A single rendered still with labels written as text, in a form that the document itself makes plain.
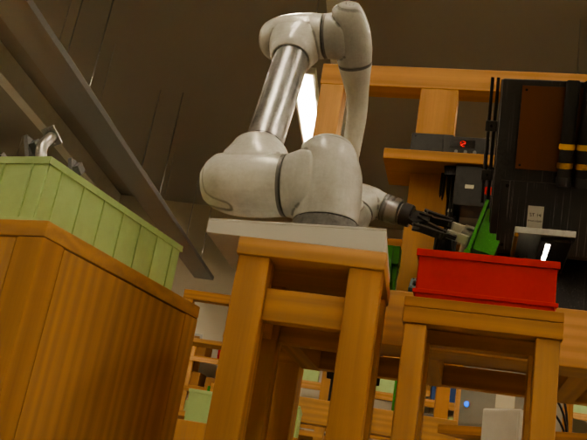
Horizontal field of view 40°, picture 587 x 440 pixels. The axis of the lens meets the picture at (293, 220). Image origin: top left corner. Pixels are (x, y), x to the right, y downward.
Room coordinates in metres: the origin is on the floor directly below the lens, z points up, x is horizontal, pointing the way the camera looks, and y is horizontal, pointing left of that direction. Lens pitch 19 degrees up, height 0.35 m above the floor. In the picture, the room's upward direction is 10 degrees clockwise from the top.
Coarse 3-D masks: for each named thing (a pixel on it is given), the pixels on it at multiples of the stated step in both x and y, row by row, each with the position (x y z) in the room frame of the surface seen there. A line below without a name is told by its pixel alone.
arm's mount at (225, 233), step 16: (208, 224) 1.68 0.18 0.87; (224, 224) 1.67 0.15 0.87; (240, 224) 1.66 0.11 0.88; (256, 224) 1.66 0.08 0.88; (272, 224) 1.65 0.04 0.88; (288, 224) 1.64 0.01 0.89; (304, 224) 1.64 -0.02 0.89; (320, 224) 1.63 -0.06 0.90; (224, 240) 1.72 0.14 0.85; (288, 240) 1.64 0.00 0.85; (304, 240) 1.64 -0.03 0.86; (320, 240) 1.63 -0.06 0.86; (336, 240) 1.62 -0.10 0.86; (352, 240) 1.62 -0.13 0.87; (368, 240) 1.61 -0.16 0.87; (384, 240) 1.60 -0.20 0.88; (224, 256) 1.85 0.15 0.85
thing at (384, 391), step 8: (304, 376) 9.35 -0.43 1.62; (312, 376) 9.35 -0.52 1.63; (304, 384) 9.26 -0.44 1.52; (312, 384) 9.25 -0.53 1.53; (320, 384) 9.24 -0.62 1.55; (384, 384) 9.21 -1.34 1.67; (392, 384) 9.20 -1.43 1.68; (376, 392) 9.19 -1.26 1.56; (384, 392) 9.18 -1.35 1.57; (392, 392) 9.20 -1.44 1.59; (432, 392) 9.16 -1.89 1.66; (384, 400) 9.14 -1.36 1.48; (432, 400) 9.11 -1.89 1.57; (304, 424) 9.25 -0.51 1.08
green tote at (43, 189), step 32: (0, 160) 1.72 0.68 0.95; (32, 160) 1.69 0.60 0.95; (0, 192) 1.72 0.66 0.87; (32, 192) 1.68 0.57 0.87; (64, 192) 1.74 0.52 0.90; (96, 192) 1.83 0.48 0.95; (64, 224) 1.76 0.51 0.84; (96, 224) 1.86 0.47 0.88; (128, 224) 1.98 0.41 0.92; (128, 256) 2.01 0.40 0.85; (160, 256) 2.14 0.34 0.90
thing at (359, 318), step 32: (256, 288) 1.65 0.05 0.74; (352, 288) 1.61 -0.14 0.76; (256, 320) 1.65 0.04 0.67; (288, 320) 1.65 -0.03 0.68; (320, 320) 1.64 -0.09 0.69; (352, 320) 1.61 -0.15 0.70; (224, 352) 1.66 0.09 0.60; (256, 352) 1.68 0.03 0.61; (352, 352) 1.61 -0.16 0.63; (224, 384) 1.66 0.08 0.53; (256, 384) 1.89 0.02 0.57; (352, 384) 1.61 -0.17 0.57; (224, 416) 1.65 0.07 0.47; (256, 416) 1.89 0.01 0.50; (352, 416) 1.61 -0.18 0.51
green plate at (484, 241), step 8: (488, 200) 2.25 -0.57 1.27; (488, 208) 2.26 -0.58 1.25; (480, 216) 2.25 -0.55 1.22; (488, 216) 2.26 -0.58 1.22; (480, 224) 2.26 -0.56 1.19; (488, 224) 2.26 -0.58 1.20; (480, 232) 2.26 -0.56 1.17; (488, 232) 2.26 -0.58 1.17; (472, 240) 2.26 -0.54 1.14; (480, 240) 2.26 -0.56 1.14; (488, 240) 2.26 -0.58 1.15; (496, 240) 2.25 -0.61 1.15; (472, 248) 2.27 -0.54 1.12; (480, 248) 2.26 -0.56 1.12; (488, 248) 2.26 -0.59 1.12; (496, 248) 2.25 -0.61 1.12
